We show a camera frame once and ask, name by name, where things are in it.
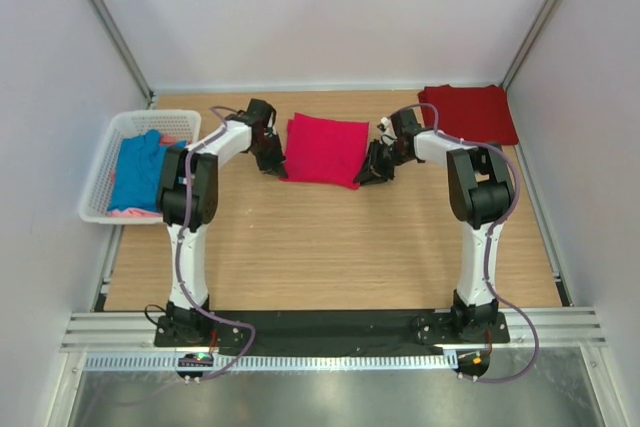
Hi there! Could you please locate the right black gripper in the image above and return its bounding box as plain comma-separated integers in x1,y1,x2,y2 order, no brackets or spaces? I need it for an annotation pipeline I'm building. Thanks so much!
354,139,412,187

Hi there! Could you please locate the magenta pink t shirt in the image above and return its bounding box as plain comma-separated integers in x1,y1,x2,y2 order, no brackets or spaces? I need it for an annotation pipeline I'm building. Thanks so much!
282,112,369,190

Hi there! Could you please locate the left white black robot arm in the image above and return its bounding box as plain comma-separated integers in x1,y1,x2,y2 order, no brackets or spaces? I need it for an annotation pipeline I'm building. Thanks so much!
154,99,286,347

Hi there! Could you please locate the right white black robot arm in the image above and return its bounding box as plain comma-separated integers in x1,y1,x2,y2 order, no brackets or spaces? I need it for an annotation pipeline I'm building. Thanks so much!
354,104,520,343

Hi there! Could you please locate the folded dark red t shirt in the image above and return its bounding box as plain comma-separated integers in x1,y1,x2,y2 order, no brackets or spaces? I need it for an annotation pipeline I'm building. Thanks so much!
418,85,519,146

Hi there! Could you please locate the blue t shirt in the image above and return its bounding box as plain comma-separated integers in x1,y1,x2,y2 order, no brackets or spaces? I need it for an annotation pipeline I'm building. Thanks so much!
107,129,189,213

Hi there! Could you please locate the white perforated plastic basket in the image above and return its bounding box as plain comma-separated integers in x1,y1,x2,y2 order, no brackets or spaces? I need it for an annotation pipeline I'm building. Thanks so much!
79,109,201,225

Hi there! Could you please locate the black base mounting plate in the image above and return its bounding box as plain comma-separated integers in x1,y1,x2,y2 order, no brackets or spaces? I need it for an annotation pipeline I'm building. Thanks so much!
154,309,510,358

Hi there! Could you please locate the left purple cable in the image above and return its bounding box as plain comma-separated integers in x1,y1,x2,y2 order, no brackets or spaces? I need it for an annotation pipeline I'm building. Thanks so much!
177,105,257,381

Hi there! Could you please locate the purple cable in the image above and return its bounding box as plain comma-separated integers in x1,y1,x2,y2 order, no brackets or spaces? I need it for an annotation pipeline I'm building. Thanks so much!
177,105,257,381
387,104,540,382

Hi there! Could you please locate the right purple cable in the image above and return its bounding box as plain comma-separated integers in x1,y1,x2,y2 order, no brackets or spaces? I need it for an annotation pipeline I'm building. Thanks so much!
387,104,540,382

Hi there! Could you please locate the left aluminium frame post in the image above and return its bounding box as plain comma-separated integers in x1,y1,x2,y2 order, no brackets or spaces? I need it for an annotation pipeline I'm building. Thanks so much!
88,0,154,107

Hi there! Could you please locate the aluminium frame post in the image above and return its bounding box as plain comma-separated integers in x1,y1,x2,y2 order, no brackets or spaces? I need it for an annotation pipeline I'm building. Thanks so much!
501,0,562,91
88,0,154,107

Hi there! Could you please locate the aluminium front rail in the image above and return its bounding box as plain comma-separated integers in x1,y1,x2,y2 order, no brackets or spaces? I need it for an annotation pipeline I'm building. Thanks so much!
61,307,606,352

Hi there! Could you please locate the right aluminium frame post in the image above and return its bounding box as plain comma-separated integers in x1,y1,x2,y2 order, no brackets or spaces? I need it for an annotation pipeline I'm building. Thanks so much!
501,0,562,91

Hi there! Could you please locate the white slotted cable duct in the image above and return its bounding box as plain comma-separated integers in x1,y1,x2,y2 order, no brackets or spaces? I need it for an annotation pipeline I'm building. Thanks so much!
84,351,458,373

